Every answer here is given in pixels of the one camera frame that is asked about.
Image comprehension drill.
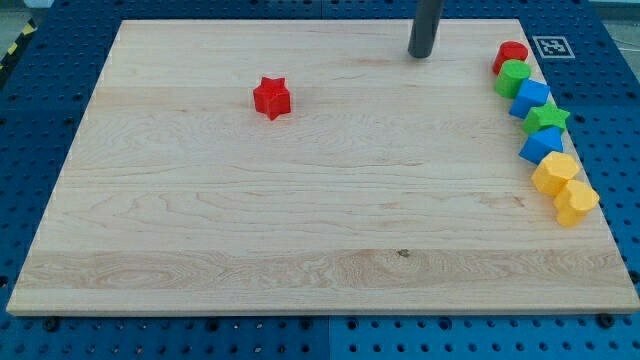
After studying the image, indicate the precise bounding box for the red star block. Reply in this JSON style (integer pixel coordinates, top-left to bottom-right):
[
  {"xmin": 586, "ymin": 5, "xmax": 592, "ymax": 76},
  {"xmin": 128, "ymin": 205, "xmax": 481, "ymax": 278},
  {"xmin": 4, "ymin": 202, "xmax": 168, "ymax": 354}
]
[{"xmin": 253, "ymin": 77, "xmax": 292, "ymax": 121}]

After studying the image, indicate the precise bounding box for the green star block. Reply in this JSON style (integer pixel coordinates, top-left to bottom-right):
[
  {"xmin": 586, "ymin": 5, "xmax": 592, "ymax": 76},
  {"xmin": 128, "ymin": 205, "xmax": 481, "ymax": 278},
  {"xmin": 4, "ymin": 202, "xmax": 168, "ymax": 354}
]
[{"xmin": 522, "ymin": 102, "xmax": 571, "ymax": 135}]

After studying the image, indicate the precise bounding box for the light wooden board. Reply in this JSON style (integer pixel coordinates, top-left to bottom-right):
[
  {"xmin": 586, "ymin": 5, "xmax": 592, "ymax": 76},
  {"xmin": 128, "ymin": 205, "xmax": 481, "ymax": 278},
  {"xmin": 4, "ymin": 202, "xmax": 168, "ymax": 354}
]
[{"xmin": 7, "ymin": 19, "xmax": 639, "ymax": 316}]

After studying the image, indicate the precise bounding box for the green cylinder block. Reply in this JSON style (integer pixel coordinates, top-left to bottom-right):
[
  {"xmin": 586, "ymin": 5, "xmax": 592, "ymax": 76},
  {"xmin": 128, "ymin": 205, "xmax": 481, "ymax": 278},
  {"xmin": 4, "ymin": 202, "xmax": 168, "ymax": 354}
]
[{"xmin": 495, "ymin": 59, "xmax": 532, "ymax": 99}]

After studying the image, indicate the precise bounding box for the blue triangle block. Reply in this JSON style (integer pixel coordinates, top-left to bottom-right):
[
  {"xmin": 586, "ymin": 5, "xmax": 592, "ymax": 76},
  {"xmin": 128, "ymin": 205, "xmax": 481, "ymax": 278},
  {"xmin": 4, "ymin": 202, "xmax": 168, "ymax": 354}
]
[{"xmin": 519, "ymin": 127, "xmax": 564, "ymax": 165}]

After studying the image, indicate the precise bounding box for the blue cube block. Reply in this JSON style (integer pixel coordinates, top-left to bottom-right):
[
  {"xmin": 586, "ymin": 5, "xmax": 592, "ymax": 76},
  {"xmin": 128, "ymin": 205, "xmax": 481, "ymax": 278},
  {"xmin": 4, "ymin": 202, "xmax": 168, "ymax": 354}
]
[{"xmin": 509, "ymin": 79, "xmax": 550, "ymax": 119}]

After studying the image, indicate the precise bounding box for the red cylinder block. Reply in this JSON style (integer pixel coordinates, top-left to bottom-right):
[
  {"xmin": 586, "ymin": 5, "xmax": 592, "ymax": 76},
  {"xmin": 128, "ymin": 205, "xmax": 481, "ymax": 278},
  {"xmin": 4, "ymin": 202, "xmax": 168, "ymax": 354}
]
[{"xmin": 492, "ymin": 41, "xmax": 529, "ymax": 75}]

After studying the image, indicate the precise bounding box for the yellow hexagon block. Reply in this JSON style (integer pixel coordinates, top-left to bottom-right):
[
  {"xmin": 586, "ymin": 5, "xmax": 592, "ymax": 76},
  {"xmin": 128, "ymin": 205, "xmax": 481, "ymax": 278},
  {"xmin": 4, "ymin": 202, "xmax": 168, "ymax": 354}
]
[{"xmin": 531, "ymin": 151, "xmax": 580, "ymax": 197}]

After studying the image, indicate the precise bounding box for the yellow heart block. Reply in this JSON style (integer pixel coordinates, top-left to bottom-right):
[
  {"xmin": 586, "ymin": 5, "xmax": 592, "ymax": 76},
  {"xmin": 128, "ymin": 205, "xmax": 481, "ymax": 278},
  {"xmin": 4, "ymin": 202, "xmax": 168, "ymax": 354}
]
[{"xmin": 553, "ymin": 180, "xmax": 600, "ymax": 227}]

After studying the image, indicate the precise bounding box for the white fiducial marker tag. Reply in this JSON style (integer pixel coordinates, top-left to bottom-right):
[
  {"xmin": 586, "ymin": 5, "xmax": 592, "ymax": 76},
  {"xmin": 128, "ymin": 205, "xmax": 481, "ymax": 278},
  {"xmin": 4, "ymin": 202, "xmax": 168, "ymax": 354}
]
[{"xmin": 532, "ymin": 35, "xmax": 575, "ymax": 59}]

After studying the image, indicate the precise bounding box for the yellow black hazard tape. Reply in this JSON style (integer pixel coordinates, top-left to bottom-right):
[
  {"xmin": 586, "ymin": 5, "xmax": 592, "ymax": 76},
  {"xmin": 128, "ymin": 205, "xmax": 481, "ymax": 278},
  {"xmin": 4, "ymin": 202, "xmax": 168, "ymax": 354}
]
[{"xmin": 1, "ymin": 18, "xmax": 38, "ymax": 72}]

